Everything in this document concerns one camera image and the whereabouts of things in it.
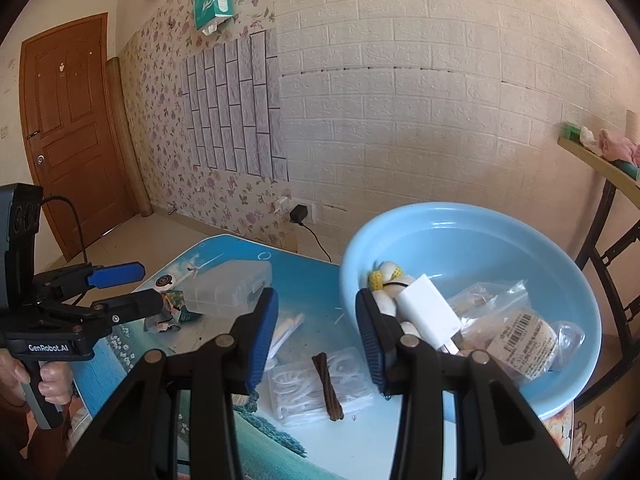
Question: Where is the wooden side table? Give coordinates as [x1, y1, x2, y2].
[558, 136, 639, 411]

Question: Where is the brown wooden door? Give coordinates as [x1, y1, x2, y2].
[18, 13, 138, 260]

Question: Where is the clear plastic storage box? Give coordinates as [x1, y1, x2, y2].
[180, 260, 272, 318]

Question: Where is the clear bag in basin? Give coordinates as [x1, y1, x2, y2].
[447, 281, 530, 335]

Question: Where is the black wall charger plug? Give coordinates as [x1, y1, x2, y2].
[288, 204, 332, 262]

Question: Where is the black camera cable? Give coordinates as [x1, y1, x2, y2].
[39, 195, 90, 266]

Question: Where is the person's left hand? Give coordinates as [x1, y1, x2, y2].
[0, 348, 75, 409]

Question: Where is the white power adapter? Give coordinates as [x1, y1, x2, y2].
[395, 274, 461, 354]

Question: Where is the pink cloth on table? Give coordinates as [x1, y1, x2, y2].
[598, 129, 640, 167]

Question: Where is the bag of toothpicks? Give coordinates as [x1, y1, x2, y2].
[268, 314, 305, 360]

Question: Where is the white plush toy yellow hat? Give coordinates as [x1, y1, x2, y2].
[368, 261, 420, 337]

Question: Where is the clear bag with printed label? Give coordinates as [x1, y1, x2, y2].
[461, 307, 586, 386]

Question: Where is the light blue plastic basin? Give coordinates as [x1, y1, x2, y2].
[340, 203, 602, 419]

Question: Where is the green tissue pack on wall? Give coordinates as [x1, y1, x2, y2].
[193, 0, 234, 36]

